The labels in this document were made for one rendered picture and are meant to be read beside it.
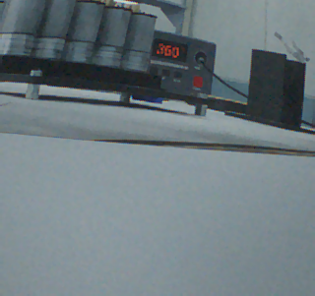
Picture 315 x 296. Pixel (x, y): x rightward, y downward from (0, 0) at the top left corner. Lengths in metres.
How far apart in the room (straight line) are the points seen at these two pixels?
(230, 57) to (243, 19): 0.51
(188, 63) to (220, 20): 5.65
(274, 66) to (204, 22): 6.13
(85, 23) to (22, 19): 0.06
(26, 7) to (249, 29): 5.90
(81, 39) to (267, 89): 0.21
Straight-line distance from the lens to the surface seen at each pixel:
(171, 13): 3.80
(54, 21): 0.32
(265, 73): 0.51
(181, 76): 0.83
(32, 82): 0.26
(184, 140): 0.15
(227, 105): 0.66
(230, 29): 6.35
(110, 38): 0.36
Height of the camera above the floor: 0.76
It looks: 4 degrees down
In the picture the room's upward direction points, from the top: 9 degrees clockwise
